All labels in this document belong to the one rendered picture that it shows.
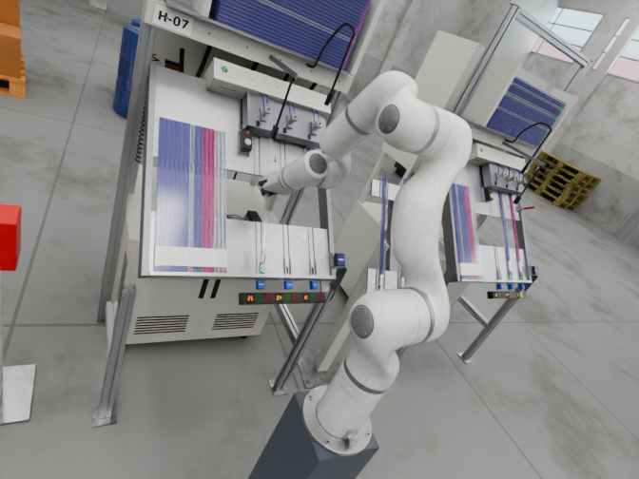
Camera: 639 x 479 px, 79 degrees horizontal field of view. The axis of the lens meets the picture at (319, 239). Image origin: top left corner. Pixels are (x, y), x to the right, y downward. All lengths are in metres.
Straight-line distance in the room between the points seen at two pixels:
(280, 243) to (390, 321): 0.76
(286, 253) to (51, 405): 1.03
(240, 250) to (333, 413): 0.63
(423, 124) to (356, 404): 0.61
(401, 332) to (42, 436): 1.35
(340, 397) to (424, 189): 0.50
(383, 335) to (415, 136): 0.38
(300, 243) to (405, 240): 0.73
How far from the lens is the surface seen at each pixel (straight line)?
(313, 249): 1.49
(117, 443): 1.74
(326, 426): 1.03
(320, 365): 2.12
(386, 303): 0.76
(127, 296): 1.32
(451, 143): 0.83
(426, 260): 0.80
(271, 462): 1.25
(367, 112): 0.94
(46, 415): 1.81
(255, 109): 1.50
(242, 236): 1.36
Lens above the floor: 1.50
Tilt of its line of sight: 27 degrees down
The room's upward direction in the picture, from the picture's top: 25 degrees clockwise
